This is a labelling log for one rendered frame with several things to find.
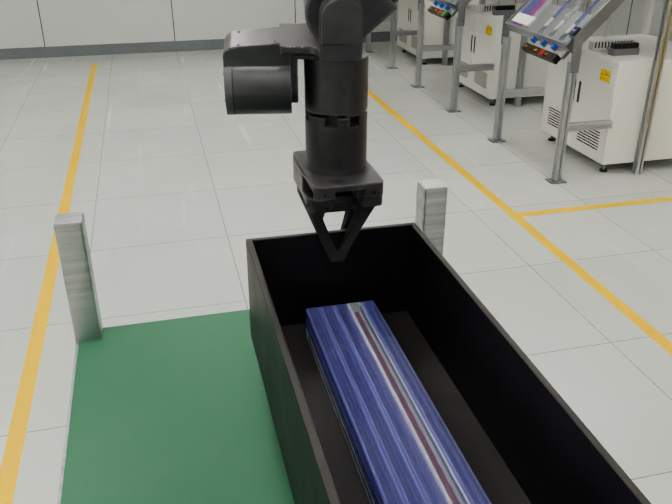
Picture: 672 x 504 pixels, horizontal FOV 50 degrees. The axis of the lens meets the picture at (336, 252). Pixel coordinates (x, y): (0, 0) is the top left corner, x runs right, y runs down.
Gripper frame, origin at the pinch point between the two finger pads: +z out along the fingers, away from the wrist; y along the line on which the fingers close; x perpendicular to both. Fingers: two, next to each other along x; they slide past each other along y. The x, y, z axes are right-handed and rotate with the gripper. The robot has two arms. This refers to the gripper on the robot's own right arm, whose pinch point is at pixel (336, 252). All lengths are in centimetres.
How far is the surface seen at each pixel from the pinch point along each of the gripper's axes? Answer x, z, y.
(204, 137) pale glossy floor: 11, 112, -392
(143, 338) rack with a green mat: -20.3, 14.5, -11.4
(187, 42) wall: 19, 106, -679
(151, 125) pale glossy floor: -21, 112, -428
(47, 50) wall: -111, 108, -678
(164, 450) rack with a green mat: -18.6, 14.3, 8.5
